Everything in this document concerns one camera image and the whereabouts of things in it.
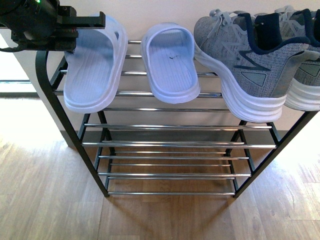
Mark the black metal shoe rack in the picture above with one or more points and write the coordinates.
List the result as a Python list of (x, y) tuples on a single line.
[(244, 150)]

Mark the grey sneaker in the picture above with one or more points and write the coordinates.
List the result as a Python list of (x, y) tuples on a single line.
[(305, 62), (255, 65)]

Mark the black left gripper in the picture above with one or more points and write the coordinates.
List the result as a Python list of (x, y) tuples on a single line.
[(44, 25)]

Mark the light blue slipper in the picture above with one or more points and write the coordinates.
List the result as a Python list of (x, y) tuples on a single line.
[(167, 51), (95, 67)]

